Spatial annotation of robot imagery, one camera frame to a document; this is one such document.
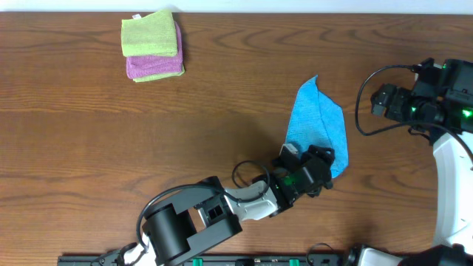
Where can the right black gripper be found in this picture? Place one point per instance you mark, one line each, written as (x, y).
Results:
(397, 96)

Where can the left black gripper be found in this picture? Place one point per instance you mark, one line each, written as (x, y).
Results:
(324, 151)

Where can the blue microfiber cloth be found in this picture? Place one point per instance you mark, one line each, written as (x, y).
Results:
(317, 120)

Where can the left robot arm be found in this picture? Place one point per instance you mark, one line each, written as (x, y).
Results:
(185, 221)

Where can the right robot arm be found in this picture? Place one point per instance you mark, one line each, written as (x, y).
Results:
(452, 149)

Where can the bottom green folded cloth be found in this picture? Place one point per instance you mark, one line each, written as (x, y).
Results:
(155, 77)

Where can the green folded cloth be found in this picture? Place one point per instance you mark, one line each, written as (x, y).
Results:
(155, 77)
(154, 34)

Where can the purple folded cloth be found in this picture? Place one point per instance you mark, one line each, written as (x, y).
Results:
(141, 66)

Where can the top green folded cloth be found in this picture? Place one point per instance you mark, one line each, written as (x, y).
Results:
(154, 34)

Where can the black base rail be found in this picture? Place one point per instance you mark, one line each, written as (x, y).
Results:
(316, 259)

